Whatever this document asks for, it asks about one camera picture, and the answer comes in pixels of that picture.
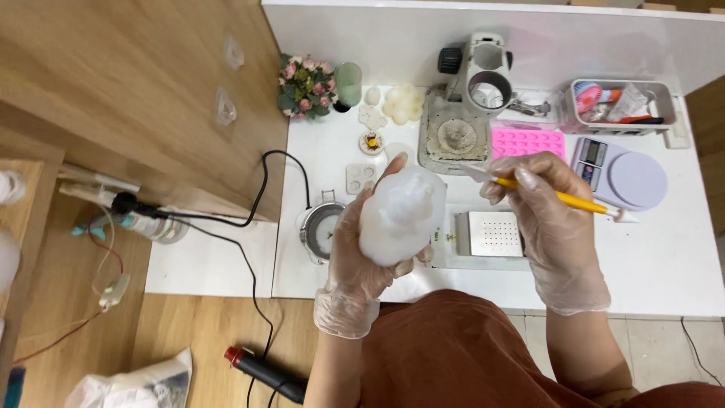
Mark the person's right hand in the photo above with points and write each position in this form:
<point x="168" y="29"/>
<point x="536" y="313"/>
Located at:
<point x="552" y="238"/>

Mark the person's left hand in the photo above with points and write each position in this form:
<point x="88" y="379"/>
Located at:
<point x="354" y="266"/>

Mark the person's right fingers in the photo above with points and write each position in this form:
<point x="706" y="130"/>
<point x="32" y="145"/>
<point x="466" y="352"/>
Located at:
<point x="510" y="178"/>

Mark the white translucent silicone mould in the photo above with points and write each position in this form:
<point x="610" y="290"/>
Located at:
<point x="401" y="218"/>

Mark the pink silicone mould tray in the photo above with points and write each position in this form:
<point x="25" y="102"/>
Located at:
<point x="527" y="143"/>

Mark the perforated metal box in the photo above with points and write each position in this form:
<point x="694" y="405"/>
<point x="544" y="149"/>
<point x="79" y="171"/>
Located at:
<point x="490" y="233"/>

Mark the white press machine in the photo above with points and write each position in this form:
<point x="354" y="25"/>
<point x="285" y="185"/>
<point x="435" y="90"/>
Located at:
<point x="467" y="102"/>

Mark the digital kitchen scale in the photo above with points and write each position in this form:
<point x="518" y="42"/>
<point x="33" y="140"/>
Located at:
<point x="620" y="173"/>

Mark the clear round lid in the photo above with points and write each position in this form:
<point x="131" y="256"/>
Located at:
<point x="398" y="152"/>

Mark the white bubble cube candle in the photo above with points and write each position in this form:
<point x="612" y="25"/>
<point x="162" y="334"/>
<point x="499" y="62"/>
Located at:
<point x="403" y="104"/>

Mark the white basket with tools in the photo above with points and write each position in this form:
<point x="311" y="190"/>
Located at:
<point x="620" y="105"/>

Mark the round candle with yellow decoration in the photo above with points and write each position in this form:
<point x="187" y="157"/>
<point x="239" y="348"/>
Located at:
<point x="371" y="143"/>

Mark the white flower shaped candle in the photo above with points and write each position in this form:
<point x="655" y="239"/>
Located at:
<point x="372" y="118"/>

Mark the white square silicone mould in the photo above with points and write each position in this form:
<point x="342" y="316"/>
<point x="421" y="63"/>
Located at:
<point x="359" y="178"/>

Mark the small white egg candle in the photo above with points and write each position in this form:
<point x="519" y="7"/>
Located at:
<point x="372" y="96"/>

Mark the person's brown clothing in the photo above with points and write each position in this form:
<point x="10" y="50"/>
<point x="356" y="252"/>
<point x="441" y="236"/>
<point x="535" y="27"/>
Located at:
<point x="481" y="357"/>

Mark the green ribbed glass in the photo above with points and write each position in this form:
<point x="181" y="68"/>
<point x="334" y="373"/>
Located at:
<point x="347" y="85"/>

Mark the metal melting pot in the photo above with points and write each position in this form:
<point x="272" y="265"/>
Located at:
<point x="320" y="229"/>

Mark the pink rose bouquet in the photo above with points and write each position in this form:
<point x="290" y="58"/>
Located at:
<point x="306" y="86"/>

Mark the black heat gun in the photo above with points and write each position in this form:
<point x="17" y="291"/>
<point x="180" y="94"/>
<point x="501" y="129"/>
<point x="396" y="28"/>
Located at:
<point x="266" y="374"/>

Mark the white plastic bag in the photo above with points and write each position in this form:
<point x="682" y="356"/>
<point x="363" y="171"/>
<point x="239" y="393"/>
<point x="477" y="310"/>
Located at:
<point x="136" y="385"/>

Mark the clear plastic wall hook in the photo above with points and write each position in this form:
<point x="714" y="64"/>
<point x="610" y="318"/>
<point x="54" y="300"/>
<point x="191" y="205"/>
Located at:
<point x="233" y="52"/>
<point x="225" y="106"/>

